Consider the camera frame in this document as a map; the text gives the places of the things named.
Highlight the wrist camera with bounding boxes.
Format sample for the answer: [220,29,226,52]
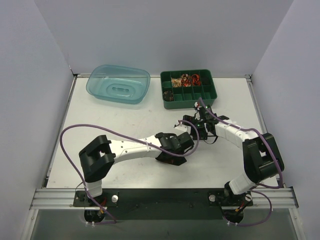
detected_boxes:
[173,121,190,135]
[194,102,212,119]

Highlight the aluminium extrusion rail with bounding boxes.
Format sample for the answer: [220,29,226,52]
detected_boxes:
[30,187,299,210]

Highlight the teal transparent plastic tub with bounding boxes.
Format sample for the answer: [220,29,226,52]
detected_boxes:
[86,64,151,104]

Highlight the beige patterned rolled tie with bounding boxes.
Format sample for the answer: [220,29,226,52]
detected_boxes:
[171,77,182,88]

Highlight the black orange floral necktie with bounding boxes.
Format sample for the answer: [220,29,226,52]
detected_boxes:
[155,154,187,166]

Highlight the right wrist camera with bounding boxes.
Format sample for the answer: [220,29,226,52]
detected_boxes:
[194,102,212,119]

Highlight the red black rolled tie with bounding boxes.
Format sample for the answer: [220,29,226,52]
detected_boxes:
[180,73,192,87]

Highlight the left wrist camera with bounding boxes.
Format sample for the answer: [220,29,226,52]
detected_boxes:
[173,121,190,135]

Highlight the dark rolled tie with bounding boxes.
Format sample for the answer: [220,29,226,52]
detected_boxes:
[162,90,174,102]

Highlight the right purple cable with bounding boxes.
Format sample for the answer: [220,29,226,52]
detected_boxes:
[198,97,285,227]

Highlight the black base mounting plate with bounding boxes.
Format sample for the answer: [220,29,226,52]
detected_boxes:
[84,203,249,222]

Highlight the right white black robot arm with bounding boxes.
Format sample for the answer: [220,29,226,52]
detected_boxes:
[182,105,285,200]

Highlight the orange red rolled tie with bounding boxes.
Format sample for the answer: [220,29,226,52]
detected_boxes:
[191,73,202,86]

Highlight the green compartment organizer tray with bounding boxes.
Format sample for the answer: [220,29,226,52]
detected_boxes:
[160,69,218,110]

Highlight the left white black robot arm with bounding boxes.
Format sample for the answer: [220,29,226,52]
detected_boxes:
[78,132,195,198]

